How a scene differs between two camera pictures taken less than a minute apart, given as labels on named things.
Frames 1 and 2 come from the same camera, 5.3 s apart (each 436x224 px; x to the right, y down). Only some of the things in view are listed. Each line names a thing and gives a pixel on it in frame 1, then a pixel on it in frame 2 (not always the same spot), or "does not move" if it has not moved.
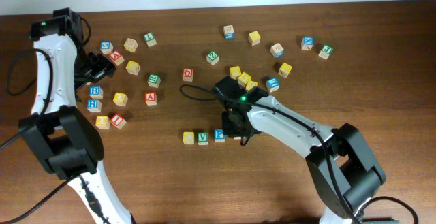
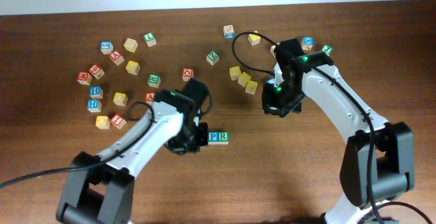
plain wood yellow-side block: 130,45 does not move
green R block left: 154,80 does not move
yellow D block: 103,122 does not move
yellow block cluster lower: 251,84 does not move
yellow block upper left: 133,67 does not move
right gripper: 231,127 → 281,106
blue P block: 219,135 → 213,137
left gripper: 101,68 → 187,144
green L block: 150,40 does not move
